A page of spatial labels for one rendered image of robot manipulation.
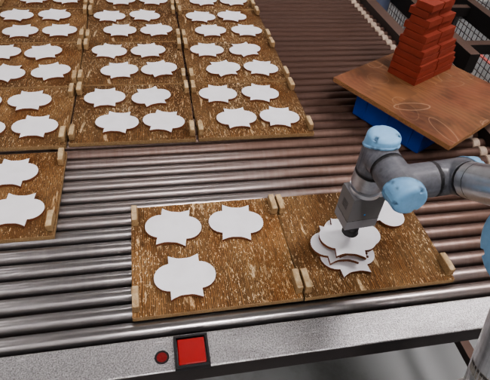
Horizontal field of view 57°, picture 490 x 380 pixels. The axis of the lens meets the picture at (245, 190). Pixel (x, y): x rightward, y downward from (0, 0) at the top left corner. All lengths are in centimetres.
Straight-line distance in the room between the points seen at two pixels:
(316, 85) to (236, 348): 121
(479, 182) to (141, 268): 78
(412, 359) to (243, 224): 126
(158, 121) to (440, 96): 102
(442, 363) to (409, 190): 149
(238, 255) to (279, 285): 14
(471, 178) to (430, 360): 147
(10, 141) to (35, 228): 40
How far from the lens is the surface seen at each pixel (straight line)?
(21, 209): 137
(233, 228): 125
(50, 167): 150
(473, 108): 182
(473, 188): 94
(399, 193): 93
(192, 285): 113
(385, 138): 100
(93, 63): 200
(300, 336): 112
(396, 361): 225
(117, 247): 126
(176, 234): 123
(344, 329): 115
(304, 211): 134
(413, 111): 169
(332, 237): 122
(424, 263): 132
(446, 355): 236
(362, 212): 112
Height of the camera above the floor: 188
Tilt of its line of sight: 43 degrees down
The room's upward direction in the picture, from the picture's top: 6 degrees clockwise
